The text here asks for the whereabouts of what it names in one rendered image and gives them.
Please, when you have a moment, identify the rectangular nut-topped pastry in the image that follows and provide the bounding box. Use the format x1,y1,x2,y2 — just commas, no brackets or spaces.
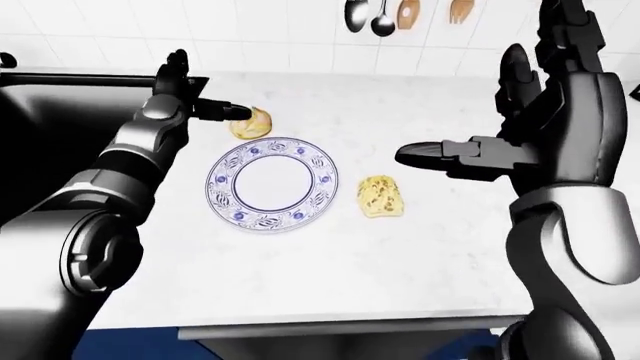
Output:
356,174,405,219

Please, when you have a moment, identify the round glazed pastry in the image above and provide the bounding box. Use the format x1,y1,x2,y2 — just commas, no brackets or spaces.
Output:
229,105,274,141

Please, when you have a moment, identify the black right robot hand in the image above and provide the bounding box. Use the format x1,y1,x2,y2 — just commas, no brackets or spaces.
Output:
394,0,629,197

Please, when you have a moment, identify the wooden fork spatula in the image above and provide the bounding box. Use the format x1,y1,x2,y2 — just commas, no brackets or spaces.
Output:
448,0,474,26

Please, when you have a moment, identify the dark sink basin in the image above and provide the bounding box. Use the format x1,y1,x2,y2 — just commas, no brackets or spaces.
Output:
0,73,210,226

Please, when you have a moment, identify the silver ladle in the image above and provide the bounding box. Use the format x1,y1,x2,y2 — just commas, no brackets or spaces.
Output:
370,0,396,38

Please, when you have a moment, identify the blue cabinet front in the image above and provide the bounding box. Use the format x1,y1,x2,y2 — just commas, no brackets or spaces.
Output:
72,326,211,360

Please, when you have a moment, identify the large silver spoon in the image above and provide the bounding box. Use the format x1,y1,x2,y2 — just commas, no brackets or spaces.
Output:
344,0,372,34

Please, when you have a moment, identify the wooden slotted spatula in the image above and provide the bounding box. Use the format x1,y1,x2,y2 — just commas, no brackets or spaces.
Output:
396,0,421,31

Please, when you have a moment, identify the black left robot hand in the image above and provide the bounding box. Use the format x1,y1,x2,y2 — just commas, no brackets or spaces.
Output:
151,48,252,122

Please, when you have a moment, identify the blue white patterned plate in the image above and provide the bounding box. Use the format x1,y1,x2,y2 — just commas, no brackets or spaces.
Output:
204,136,340,233

